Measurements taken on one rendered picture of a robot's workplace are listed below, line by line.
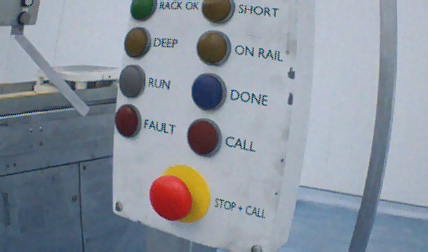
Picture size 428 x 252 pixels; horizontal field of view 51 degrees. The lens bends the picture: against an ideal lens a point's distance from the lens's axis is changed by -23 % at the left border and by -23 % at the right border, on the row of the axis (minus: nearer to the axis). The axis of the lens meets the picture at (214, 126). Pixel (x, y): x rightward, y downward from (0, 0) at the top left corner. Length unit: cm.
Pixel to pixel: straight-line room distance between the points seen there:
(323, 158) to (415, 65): 116
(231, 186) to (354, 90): 359
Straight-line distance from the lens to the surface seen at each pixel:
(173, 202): 45
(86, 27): 543
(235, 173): 45
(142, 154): 50
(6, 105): 118
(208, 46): 45
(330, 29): 409
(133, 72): 49
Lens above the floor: 113
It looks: 9 degrees down
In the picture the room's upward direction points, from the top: 6 degrees clockwise
